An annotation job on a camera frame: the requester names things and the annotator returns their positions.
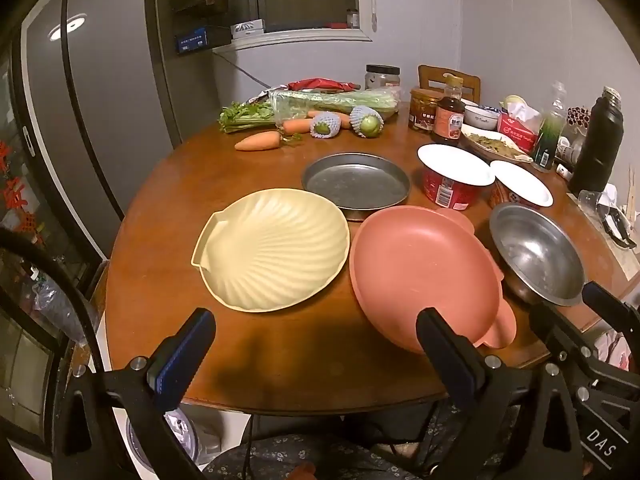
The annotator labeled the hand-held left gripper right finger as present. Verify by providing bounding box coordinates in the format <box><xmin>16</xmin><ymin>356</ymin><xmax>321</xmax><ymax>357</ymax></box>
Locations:
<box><xmin>416</xmin><ymin>307</ymin><xmax>586</xmax><ymax>480</ymax></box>

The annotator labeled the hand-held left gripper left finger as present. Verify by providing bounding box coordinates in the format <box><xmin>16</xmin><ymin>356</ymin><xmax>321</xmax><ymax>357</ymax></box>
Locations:
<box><xmin>52</xmin><ymin>307</ymin><xmax>217</xmax><ymax>480</ymax></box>

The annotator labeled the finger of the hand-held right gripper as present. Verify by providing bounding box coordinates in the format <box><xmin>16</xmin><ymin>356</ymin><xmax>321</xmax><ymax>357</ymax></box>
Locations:
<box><xmin>581</xmin><ymin>281</ymin><xmax>640</xmax><ymax>341</ymax></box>
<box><xmin>527</xmin><ymin>300</ymin><xmax>632</xmax><ymax>392</ymax></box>

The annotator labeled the metal bowl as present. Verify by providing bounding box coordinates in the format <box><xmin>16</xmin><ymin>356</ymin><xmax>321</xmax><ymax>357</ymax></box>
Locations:
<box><xmin>488</xmin><ymin>202</ymin><xmax>587</xmax><ymax>308</ymax></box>

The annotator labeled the pink plate with ears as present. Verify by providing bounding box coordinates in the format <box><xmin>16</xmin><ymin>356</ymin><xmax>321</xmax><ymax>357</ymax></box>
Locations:
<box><xmin>348</xmin><ymin>205</ymin><xmax>518</xmax><ymax>356</ymax></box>

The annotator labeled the yellow shell-shaped plate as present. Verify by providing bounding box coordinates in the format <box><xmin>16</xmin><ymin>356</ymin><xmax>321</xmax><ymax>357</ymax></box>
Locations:
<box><xmin>191</xmin><ymin>187</ymin><xmax>351</xmax><ymax>314</ymax></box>

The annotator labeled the red white-lidded noodle bowl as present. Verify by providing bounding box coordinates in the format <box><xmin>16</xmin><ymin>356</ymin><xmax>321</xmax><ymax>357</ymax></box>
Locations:
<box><xmin>417</xmin><ymin>143</ymin><xmax>496</xmax><ymax>211</ymax></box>
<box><xmin>487</xmin><ymin>160</ymin><xmax>555</xmax><ymax>209</ymax></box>

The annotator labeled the round metal pan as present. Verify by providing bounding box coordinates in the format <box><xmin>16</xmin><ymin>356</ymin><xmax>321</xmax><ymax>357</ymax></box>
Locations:
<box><xmin>301</xmin><ymin>152</ymin><xmax>412</xmax><ymax>222</ymax></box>

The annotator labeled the pink patterned cloth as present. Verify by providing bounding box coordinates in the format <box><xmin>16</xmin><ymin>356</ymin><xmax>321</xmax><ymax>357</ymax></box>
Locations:
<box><xmin>597</xmin><ymin>330</ymin><xmax>640</xmax><ymax>372</ymax></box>

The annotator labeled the clear plastic container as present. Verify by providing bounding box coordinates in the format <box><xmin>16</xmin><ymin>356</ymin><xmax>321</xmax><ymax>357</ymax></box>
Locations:
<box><xmin>125</xmin><ymin>407</ymin><xmax>201</xmax><ymax>466</ymax></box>

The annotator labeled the blue plastic bag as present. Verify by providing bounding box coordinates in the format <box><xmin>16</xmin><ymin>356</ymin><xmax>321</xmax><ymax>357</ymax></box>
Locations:
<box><xmin>30</xmin><ymin>270</ymin><xmax>86</xmax><ymax>346</ymax></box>

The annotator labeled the small white bottle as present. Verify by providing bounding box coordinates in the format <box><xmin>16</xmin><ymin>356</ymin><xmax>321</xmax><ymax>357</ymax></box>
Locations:
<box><xmin>555</xmin><ymin>135</ymin><xmax>576</xmax><ymax>178</ymax></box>

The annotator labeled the floral patterned clothing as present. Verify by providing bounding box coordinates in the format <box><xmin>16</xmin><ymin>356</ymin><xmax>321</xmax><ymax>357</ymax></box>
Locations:
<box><xmin>202</xmin><ymin>400</ymin><xmax>501</xmax><ymax>480</ymax></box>

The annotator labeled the black thermos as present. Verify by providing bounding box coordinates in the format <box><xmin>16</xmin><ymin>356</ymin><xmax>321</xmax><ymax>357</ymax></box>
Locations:
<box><xmin>567</xmin><ymin>86</ymin><xmax>626</xmax><ymax>198</ymax></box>

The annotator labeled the clear bottle with green liquid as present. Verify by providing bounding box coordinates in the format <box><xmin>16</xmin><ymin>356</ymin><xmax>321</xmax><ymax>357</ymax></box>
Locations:
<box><xmin>531</xmin><ymin>82</ymin><xmax>568</xmax><ymax>173</ymax></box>

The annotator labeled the bundle of brown sticks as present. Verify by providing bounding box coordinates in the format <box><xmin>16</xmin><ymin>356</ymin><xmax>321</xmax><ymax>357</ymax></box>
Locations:
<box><xmin>567</xmin><ymin>105</ymin><xmax>593</xmax><ymax>133</ymax></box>

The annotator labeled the red tissue box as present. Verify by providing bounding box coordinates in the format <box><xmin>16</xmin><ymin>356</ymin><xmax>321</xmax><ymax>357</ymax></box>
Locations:
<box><xmin>497</xmin><ymin>102</ymin><xmax>543</xmax><ymax>153</ymax></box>

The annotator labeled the dish of pickled vegetables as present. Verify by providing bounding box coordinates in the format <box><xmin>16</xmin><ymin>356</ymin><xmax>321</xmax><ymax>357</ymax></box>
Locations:
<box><xmin>460</xmin><ymin>124</ymin><xmax>535</xmax><ymax>163</ymax></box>

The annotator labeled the blue and white ceramic bowl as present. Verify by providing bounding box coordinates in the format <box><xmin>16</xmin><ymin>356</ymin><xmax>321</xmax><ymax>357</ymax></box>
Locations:
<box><xmin>462</xmin><ymin>105</ymin><xmax>501</xmax><ymax>132</ymax></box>

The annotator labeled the dark sauce bottle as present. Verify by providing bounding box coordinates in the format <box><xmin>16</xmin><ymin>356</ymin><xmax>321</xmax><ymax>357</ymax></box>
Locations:
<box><xmin>432</xmin><ymin>74</ymin><xmax>467</xmax><ymax>147</ymax></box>

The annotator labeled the large carrot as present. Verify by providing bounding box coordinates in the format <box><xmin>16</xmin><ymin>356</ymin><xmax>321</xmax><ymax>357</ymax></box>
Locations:
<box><xmin>234</xmin><ymin>131</ymin><xmax>282</xmax><ymax>152</ymax></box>

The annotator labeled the green fruit in foam net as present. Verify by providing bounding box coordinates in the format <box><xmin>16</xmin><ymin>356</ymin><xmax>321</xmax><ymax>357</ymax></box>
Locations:
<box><xmin>349</xmin><ymin>106</ymin><xmax>385</xmax><ymax>138</ymax></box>
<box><xmin>310</xmin><ymin>112</ymin><xmax>342</xmax><ymax>139</ymax></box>

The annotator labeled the chili sauce jar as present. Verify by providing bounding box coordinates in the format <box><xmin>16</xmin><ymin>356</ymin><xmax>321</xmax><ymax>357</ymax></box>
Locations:
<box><xmin>408</xmin><ymin>87</ymin><xmax>445</xmax><ymax>132</ymax></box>

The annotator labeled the glass door with red decorations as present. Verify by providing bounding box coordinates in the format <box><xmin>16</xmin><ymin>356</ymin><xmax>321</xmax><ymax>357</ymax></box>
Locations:
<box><xmin>0</xmin><ymin>35</ymin><xmax>108</xmax><ymax>441</ymax></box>

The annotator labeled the wooden chair with cutout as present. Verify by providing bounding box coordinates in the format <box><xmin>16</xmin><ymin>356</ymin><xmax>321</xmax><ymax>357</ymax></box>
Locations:
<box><xmin>417</xmin><ymin>65</ymin><xmax>482</xmax><ymax>106</ymax></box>

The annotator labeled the grey refrigerator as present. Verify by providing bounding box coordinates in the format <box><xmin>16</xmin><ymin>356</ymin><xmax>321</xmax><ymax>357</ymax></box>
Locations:
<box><xmin>20</xmin><ymin>0</ymin><xmax>223</xmax><ymax>221</ymax></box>

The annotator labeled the celery in plastic bag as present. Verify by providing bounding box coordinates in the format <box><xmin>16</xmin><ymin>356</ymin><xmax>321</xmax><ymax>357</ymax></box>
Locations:
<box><xmin>218</xmin><ymin>87</ymin><xmax>401</xmax><ymax>133</ymax></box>

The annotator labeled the clear jar with black lid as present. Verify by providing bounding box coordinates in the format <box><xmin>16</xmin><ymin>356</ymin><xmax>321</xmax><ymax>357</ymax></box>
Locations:
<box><xmin>364</xmin><ymin>64</ymin><xmax>402</xmax><ymax>90</ymax></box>

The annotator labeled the red snack bag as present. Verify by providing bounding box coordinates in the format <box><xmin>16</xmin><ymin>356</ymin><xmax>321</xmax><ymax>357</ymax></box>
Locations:
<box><xmin>287</xmin><ymin>78</ymin><xmax>361</xmax><ymax>93</ymax></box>

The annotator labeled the blue box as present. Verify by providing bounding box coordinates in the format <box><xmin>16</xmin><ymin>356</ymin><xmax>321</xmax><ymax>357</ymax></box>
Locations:
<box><xmin>174</xmin><ymin>27</ymin><xmax>232</xmax><ymax>56</ymax></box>

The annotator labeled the white box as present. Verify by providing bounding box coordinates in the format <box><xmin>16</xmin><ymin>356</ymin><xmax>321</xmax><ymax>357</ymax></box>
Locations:
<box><xmin>231</xmin><ymin>19</ymin><xmax>266</xmax><ymax>38</ymax></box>

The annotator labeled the plastic bag with black strap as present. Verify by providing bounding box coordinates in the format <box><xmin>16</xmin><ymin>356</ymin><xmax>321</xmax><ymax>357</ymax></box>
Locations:
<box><xmin>577</xmin><ymin>182</ymin><xmax>638</xmax><ymax>251</ymax></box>

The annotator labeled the black cable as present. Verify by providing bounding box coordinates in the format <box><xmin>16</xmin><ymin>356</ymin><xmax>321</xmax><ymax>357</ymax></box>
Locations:
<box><xmin>0</xmin><ymin>227</ymin><xmax>108</xmax><ymax>376</ymax></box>

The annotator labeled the thin wall cable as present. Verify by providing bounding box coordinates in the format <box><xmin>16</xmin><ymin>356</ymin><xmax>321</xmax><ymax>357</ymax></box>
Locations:
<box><xmin>215</xmin><ymin>52</ymin><xmax>273</xmax><ymax>87</ymax></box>

